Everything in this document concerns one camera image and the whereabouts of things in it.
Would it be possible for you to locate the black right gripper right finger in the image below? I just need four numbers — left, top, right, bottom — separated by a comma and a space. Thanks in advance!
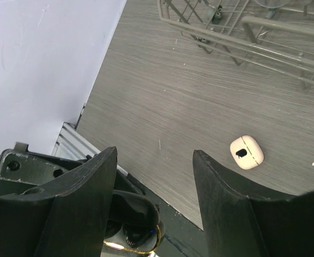
192, 150, 314, 256

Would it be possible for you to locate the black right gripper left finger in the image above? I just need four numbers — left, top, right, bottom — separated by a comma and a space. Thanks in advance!
0, 147, 117, 256

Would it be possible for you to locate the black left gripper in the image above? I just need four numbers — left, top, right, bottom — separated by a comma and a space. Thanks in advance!
0, 143, 92, 195

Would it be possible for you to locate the beige earbud charging case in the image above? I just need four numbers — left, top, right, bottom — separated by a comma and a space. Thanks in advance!
229, 135, 264, 170

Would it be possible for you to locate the aluminium slotted rail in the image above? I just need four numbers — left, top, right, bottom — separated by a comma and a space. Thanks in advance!
52, 123, 100, 160

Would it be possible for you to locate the grey wire dish rack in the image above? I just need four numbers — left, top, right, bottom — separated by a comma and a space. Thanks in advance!
157, 1, 314, 88

